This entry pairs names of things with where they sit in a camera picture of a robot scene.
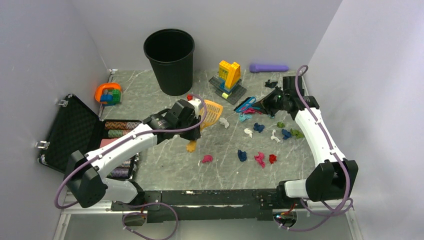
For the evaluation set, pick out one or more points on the black open case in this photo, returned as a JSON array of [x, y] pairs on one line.
[[77, 128]]

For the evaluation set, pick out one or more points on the orange ring toy bricks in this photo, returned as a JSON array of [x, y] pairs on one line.
[[108, 94]]

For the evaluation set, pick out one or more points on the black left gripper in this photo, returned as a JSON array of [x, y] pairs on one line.
[[194, 134]]

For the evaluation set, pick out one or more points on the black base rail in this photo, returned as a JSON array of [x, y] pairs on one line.
[[194, 205]]

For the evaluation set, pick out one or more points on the orange slotted scoop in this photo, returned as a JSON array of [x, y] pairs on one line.
[[211, 112]]

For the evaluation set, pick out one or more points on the black plastic bin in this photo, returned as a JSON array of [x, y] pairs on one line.
[[171, 55]]

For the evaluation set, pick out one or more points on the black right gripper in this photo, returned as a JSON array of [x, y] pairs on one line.
[[265, 106]]

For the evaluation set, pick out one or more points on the pink paper scrap front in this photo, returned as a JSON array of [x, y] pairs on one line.
[[259, 158]]

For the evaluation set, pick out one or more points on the navy paper scrap middle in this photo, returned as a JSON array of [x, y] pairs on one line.
[[258, 127]]

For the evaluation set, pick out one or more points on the magenta paper scrap large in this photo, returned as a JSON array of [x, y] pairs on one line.
[[251, 111]]

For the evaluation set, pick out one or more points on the navy paper scrap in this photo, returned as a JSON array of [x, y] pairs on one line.
[[242, 155], [258, 127]]

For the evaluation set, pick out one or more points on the teal paper scrap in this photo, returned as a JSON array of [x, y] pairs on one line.
[[243, 117]]

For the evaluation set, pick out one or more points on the purple cylinder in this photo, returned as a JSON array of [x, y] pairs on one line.
[[260, 68]]

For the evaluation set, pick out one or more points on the blue hand brush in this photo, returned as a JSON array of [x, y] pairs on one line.
[[244, 105]]

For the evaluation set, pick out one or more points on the pink paper scrap left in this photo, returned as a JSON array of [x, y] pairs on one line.
[[207, 159]]

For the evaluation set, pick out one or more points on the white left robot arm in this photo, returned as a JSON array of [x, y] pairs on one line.
[[87, 174]]

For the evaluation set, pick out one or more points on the black paper scrap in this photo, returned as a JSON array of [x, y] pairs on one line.
[[270, 84]]

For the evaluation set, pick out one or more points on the yellow toy brick building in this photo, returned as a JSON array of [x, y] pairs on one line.
[[228, 83]]

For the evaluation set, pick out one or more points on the navy paper scrap front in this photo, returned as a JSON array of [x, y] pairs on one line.
[[242, 155]]

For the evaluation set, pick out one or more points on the white paper scrap near scoop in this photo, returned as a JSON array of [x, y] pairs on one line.
[[223, 121]]

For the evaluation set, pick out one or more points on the pink paper scrap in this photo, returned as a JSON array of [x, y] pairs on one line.
[[207, 159], [259, 158]]

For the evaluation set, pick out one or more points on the green paper scrap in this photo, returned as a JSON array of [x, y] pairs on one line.
[[280, 124]]

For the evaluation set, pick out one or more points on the red paper scrap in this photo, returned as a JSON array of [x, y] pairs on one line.
[[272, 158]]

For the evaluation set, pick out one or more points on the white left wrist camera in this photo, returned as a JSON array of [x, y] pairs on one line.
[[196, 103]]

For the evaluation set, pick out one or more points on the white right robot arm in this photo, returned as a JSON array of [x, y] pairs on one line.
[[334, 175]]

